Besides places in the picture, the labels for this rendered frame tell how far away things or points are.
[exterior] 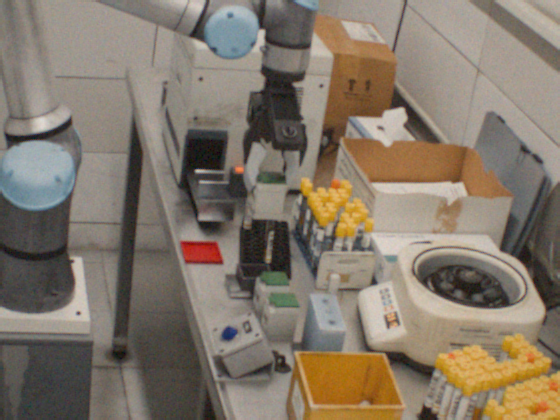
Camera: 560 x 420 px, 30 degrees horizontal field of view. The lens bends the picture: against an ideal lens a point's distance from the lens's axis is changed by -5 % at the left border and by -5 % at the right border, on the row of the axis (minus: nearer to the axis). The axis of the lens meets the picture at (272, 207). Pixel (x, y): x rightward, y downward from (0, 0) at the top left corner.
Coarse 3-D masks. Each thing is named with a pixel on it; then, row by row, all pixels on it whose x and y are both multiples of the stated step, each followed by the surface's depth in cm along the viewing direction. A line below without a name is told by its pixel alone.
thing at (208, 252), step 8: (184, 240) 196; (184, 248) 194; (192, 248) 195; (200, 248) 196; (208, 248) 196; (216, 248) 196; (184, 256) 191; (192, 256) 192; (200, 256) 193; (208, 256) 193; (216, 256) 194; (216, 264) 192
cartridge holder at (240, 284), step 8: (240, 264) 186; (248, 264) 186; (256, 264) 186; (264, 264) 187; (240, 272) 183; (248, 272) 186; (256, 272) 187; (224, 280) 186; (232, 280) 185; (240, 280) 183; (248, 280) 182; (232, 288) 182; (240, 288) 182; (248, 288) 183; (232, 296) 182
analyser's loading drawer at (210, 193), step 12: (192, 168) 216; (204, 168) 217; (216, 168) 218; (192, 180) 211; (204, 180) 209; (216, 180) 210; (192, 192) 207; (204, 192) 205; (216, 192) 206; (204, 204) 200; (216, 204) 200; (228, 204) 201; (204, 216) 201; (216, 216) 202; (228, 216) 202
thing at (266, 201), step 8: (256, 184) 176; (264, 184) 175; (272, 184) 175; (280, 184) 175; (256, 192) 176; (264, 192) 175; (272, 192) 176; (280, 192) 176; (256, 200) 176; (264, 200) 176; (272, 200) 176; (280, 200) 177; (256, 208) 176; (264, 208) 177; (272, 208) 177; (280, 208) 177; (256, 216) 177; (264, 216) 177; (272, 216) 178; (280, 216) 178
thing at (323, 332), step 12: (312, 300) 166; (324, 300) 166; (336, 300) 167; (312, 312) 164; (324, 312) 163; (336, 312) 163; (312, 324) 164; (324, 324) 160; (336, 324) 160; (312, 336) 163; (324, 336) 159; (336, 336) 159; (300, 348) 169; (312, 348) 162; (324, 348) 160; (336, 348) 160
